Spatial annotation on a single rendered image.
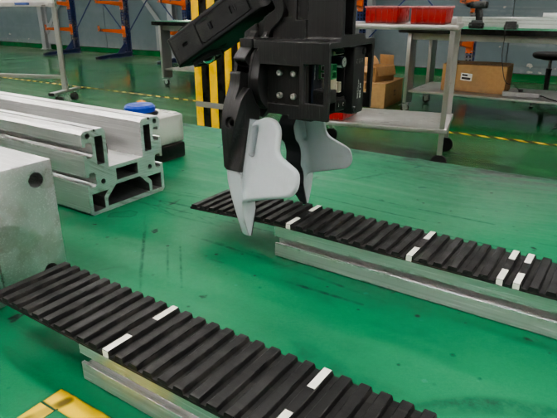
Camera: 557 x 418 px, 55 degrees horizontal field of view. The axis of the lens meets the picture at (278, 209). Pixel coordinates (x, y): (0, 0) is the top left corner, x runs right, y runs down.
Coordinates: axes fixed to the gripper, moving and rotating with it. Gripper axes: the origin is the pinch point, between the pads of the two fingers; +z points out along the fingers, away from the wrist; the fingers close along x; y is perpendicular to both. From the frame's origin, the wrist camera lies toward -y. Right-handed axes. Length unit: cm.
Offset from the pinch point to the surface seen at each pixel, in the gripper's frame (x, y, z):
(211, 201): -1.0, -5.8, 0.5
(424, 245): -0.2, 13.7, 0.2
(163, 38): 457, -479, 24
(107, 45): 739, -936, 66
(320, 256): -1.9, 6.1, 2.5
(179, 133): 16.1, -26.2, 0.2
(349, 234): -1.6, 8.3, 0.1
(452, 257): -0.6, 15.9, 0.4
